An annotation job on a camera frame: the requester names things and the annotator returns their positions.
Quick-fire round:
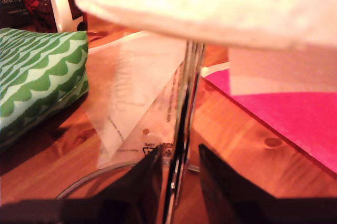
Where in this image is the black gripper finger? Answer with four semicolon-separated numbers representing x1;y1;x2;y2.
198;143;277;224
92;145;164;224

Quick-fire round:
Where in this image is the metallic paper towel stand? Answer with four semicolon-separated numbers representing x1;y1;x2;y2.
56;40;207;224

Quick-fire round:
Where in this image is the white paper towel roll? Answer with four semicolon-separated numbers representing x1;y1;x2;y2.
64;0;337;51

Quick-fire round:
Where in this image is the pink paper sheet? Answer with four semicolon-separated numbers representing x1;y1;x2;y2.
201;70;337;177

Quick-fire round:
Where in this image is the clear plastic bag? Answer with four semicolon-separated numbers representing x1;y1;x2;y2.
86;31;190;169

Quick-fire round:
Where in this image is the green wave pattern pouch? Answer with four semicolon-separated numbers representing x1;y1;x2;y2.
0;27;90;148

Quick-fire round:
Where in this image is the red patterned white mug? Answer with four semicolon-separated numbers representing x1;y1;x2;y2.
12;0;87;33

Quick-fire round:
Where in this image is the dark printed card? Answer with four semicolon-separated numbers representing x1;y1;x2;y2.
0;0;35;27

